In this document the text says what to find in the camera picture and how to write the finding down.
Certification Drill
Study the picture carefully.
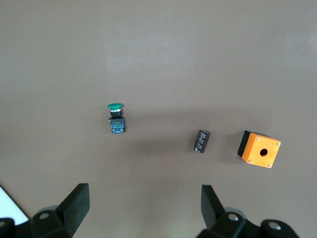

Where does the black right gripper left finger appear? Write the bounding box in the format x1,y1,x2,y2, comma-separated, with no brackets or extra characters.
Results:
29,183,90,238

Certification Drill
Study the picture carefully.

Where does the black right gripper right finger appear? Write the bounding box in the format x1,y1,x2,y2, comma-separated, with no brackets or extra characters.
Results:
198,184,263,238

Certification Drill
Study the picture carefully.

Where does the green mushroom push button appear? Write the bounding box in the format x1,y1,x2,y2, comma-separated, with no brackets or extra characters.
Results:
106,103,125,134

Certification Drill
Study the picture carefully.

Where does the white drawer cabinet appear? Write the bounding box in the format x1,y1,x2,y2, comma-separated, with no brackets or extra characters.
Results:
0,184,29,225

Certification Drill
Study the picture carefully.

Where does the small black contact block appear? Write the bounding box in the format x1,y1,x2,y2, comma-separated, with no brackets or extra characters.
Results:
193,129,212,154

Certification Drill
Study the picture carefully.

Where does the orange button enclosure box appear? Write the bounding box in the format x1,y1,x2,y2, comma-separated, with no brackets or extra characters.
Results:
237,130,282,170

